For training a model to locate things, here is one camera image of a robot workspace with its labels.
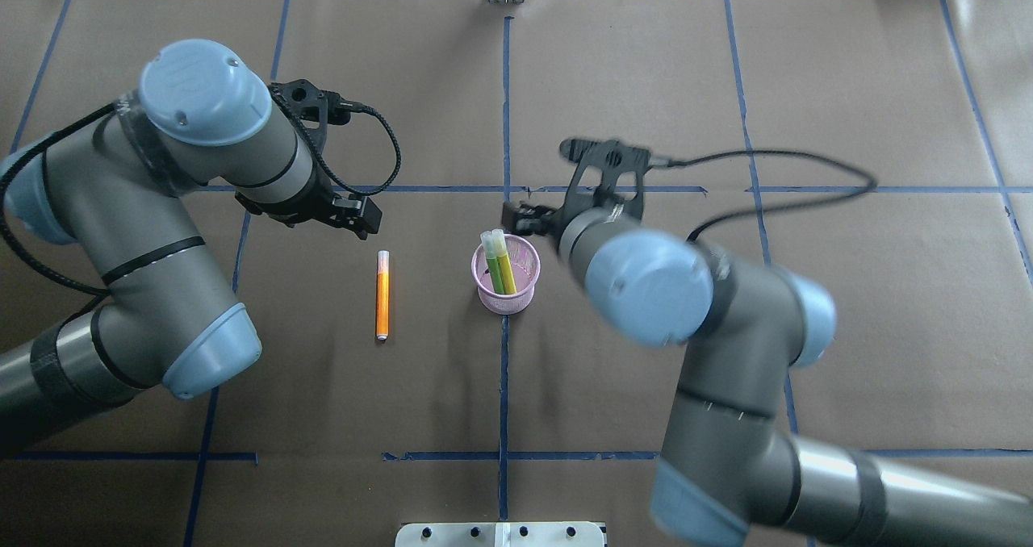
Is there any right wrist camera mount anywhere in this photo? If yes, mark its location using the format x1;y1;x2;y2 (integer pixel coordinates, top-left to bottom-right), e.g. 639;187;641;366
558;138;652;228

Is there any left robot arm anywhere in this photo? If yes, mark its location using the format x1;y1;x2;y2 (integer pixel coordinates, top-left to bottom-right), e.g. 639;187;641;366
1;39;383;458

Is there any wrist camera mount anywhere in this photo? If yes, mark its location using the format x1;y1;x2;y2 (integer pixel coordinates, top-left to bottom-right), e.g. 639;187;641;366
558;138;652;228
268;79;362;153

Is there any right black braided cable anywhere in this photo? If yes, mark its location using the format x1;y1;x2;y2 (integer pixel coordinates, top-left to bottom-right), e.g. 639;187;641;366
646;150;879;245

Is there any yellow highlighter pen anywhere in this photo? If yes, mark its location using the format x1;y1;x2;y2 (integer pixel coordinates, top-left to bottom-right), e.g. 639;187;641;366
493;228;517;294

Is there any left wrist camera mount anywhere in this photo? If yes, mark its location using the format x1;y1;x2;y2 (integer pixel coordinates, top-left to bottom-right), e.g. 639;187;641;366
268;79;362;153

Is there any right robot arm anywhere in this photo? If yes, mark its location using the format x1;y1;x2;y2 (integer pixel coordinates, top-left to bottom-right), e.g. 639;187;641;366
501;203;1031;546

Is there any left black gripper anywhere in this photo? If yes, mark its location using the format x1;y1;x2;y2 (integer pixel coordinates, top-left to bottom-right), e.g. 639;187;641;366
234;168;383;237

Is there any green highlighter pen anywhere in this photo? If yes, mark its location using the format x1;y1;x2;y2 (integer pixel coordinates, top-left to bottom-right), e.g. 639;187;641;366
480;230;505;294

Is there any pink mesh pen holder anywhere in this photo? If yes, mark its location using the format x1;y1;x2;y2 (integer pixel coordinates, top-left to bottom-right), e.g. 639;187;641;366
470;228;540;315

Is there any orange highlighter pen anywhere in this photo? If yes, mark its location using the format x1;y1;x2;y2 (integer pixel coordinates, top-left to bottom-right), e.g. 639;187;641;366
375;250;392;344

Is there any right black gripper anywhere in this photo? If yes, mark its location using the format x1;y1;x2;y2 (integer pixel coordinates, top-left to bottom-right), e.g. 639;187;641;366
501;201;578;245

